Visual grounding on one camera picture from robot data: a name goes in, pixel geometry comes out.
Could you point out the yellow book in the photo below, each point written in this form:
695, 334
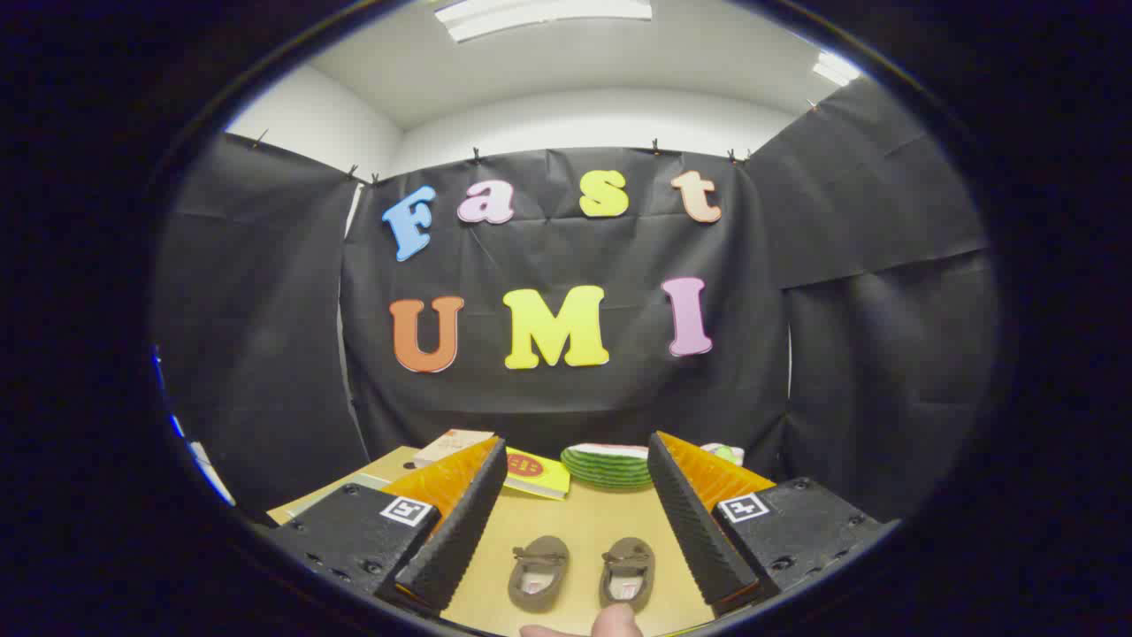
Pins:
535, 471

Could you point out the brown suede shoe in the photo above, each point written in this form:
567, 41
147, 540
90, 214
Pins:
538, 566
628, 566

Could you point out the watermelon slice plush toy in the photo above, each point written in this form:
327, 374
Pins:
606, 467

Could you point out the beige book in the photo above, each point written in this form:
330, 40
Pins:
451, 444

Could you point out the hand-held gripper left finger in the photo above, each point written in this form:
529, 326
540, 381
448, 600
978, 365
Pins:
460, 531

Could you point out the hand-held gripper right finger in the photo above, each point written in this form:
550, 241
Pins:
694, 526

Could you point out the small ceiling light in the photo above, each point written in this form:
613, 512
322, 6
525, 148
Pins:
836, 69

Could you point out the pink and green plush toy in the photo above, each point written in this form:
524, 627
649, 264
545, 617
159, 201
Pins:
725, 454

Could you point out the long ceiling light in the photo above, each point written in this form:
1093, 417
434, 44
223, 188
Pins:
539, 16

